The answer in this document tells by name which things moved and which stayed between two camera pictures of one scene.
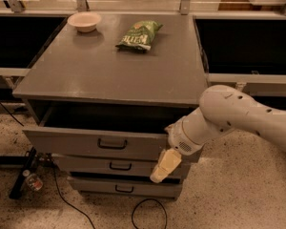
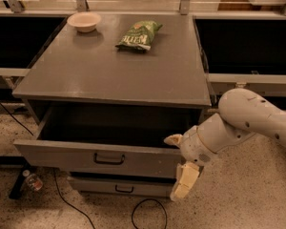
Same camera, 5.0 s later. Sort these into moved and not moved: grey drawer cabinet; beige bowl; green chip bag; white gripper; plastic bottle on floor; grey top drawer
Moved: white gripper; grey top drawer
Not moved: plastic bottle on floor; beige bowl; grey drawer cabinet; green chip bag
